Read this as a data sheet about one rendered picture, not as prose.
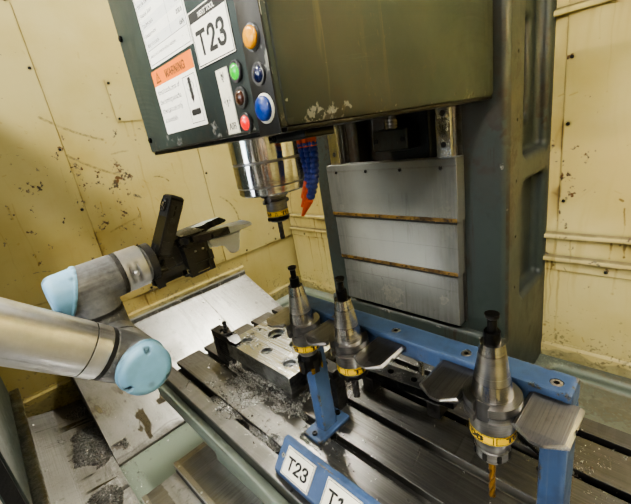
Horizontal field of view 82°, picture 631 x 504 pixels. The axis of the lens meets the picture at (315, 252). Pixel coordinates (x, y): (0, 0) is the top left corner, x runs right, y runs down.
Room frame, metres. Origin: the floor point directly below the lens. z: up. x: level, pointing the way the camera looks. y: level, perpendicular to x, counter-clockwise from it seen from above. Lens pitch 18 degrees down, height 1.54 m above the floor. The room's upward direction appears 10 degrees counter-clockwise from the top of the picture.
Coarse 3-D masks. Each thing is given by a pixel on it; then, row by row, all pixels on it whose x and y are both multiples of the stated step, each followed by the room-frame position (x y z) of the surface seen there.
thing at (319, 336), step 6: (324, 324) 0.57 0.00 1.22; (330, 324) 0.56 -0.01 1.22; (312, 330) 0.55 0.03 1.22; (318, 330) 0.55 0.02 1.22; (324, 330) 0.55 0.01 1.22; (330, 330) 0.54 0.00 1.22; (306, 336) 0.54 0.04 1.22; (312, 336) 0.53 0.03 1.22; (318, 336) 0.53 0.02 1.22; (324, 336) 0.53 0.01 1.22; (312, 342) 0.52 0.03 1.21; (318, 342) 0.51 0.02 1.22; (324, 342) 0.51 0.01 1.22
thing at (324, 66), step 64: (128, 0) 0.73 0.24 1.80; (192, 0) 0.58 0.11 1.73; (320, 0) 0.53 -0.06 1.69; (384, 0) 0.62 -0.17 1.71; (448, 0) 0.76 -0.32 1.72; (128, 64) 0.79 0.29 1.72; (320, 64) 0.52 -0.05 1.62; (384, 64) 0.62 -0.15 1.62; (448, 64) 0.75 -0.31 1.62; (192, 128) 0.65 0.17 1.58; (256, 128) 0.52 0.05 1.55
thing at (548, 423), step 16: (528, 400) 0.32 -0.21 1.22; (544, 400) 0.32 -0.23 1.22; (528, 416) 0.30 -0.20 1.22; (544, 416) 0.30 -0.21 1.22; (560, 416) 0.30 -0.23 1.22; (576, 416) 0.29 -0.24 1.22; (528, 432) 0.28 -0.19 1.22; (544, 432) 0.28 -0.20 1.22; (560, 432) 0.28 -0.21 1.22; (576, 432) 0.28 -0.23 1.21; (544, 448) 0.27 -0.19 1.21; (560, 448) 0.26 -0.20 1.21
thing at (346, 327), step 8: (336, 304) 0.49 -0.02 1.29; (344, 304) 0.49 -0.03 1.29; (352, 304) 0.50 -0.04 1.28; (336, 312) 0.49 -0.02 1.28; (344, 312) 0.49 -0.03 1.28; (352, 312) 0.49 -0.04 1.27; (336, 320) 0.49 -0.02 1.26; (344, 320) 0.48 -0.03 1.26; (352, 320) 0.49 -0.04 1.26; (336, 328) 0.49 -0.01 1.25; (344, 328) 0.48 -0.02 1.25; (352, 328) 0.48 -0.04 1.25; (336, 336) 0.49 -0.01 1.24; (344, 336) 0.48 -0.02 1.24; (352, 336) 0.48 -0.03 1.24; (360, 336) 0.49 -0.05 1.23; (344, 344) 0.48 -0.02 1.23
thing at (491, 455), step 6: (474, 438) 0.35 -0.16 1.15; (474, 444) 0.34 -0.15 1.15; (480, 444) 0.33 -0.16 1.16; (474, 450) 0.34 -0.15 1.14; (480, 450) 0.33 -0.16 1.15; (486, 450) 0.32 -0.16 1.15; (492, 450) 0.32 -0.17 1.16; (498, 450) 0.32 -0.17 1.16; (504, 450) 0.32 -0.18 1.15; (510, 450) 0.32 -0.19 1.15; (480, 456) 0.33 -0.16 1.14; (486, 456) 0.32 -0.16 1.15; (492, 456) 0.32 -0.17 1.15; (498, 456) 0.32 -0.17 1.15; (504, 456) 0.32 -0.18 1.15; (510, 456) 0.32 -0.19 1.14; (492, 462) 0.32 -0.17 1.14; (498, 462) 0.31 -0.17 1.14; (504, 462) 0.32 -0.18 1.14
